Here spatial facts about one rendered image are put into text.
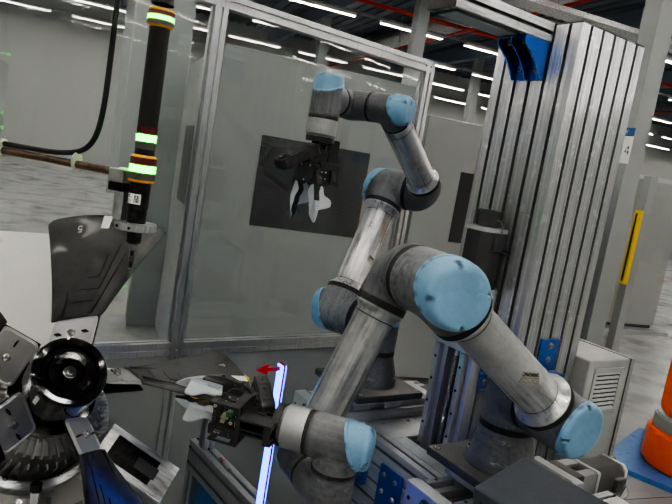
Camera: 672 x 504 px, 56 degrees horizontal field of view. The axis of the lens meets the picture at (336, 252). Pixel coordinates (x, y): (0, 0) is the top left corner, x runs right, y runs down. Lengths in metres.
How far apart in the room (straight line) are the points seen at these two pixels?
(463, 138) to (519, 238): 3.44
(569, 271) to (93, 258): 1.11
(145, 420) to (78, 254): 0.91
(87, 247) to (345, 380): 0.55
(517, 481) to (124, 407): 1.38
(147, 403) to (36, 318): 0.71
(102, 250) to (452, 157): 3.93
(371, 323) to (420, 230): 3.78
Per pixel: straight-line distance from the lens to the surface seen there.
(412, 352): 5.13
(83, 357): 1.13
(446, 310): 1.01
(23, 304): 1.46
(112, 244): 1.29
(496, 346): 1.12
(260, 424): 1.06
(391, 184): 1.91
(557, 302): 1.69
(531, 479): 0.94
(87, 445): 1.16
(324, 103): 1.57
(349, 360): 1.15
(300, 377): 2.33
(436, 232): 4.97
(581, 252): 1.71
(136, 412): 2.08
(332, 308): 1.79
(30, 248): 1.53
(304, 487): 1.12
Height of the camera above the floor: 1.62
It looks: 8 degrees down
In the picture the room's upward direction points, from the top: 9 degrees clockwise
